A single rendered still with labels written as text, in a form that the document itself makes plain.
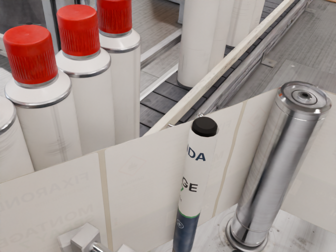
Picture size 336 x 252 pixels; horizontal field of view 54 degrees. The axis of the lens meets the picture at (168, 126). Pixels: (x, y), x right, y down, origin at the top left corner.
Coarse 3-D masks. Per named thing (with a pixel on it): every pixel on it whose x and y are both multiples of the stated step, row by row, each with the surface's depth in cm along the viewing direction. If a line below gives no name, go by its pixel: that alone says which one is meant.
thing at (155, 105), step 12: (276, 0) 90; (264, 12) 83; (276, 24) 82; (264, 36) 73; (228, 48) 67; (252, 48) 68; (240, 60) 64; (228, 72) 60; (168, 84) 56; (216, 84) 57; (156, 96) 53; (168, 96) 54; (180, 96) 54; (204, 96) 54; (144, 108) 51; (156, 108) 51; (168, 108) 51; (192, 108) 52; (144, 120) 49; (156, 120) 49; (180, 120) 49; (144, 132) 47
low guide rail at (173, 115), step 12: (288, 0) 81; (276, 12) 74; (264, 24) 69; (252, 36) 64; (240, 48) 60; (228, 60) 57; (216, 72) 54; (204, 84) 51; (192, 96) 48; (180, 108) 46; (168, 120) 44
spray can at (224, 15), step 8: (224, 0) 50; (232, 0) 51; (224, 8) 51; (232, 8) 52; (224, 16) 52; (216, 24) 52; (224, 24) 53; (216, 32) 53; (224, 32) 54; (216, 40) 54; (224, 40) 55; (216, 48) 55; (224, 48) 57; (216, 56) 56; (216, 64) 58; (208, 72) 58
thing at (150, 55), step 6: (180, 30) 54; (168, 36) 52; (174, 36) 52; (180, 36) 53; (162, 42) 50; (168, 42) 50; (174, 42) 52; (150, 48) 48; (156, 48) 48; (162, 48) 49; (168, 48) 51; (144, 54) 47; (150, 54) 47; (156, 54) 48; (144, 60) 46; (150, 60) 48; (144, 66) 47
